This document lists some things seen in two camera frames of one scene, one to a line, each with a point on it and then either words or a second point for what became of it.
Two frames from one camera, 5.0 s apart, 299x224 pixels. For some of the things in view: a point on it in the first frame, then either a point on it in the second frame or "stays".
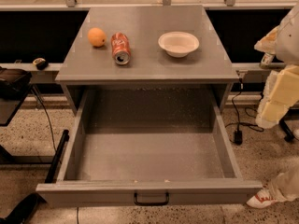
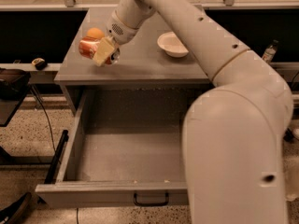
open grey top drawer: (156, 148) stays
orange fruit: (96, 36) stays
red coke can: (121, 48) → (88, 46)
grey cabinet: (147, 48) stays
